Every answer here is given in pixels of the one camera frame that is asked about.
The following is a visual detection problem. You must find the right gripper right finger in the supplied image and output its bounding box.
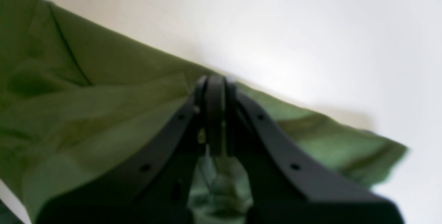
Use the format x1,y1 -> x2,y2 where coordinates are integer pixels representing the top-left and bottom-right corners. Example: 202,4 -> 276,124
225,79 -> 404,224

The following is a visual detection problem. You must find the olive green T-shirt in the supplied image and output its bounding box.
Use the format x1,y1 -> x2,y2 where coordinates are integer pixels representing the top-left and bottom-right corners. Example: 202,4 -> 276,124
0,0 -> 407,224

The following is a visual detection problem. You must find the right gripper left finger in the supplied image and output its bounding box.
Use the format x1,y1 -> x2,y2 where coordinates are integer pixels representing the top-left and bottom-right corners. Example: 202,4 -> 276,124
37,75 -> 225,224

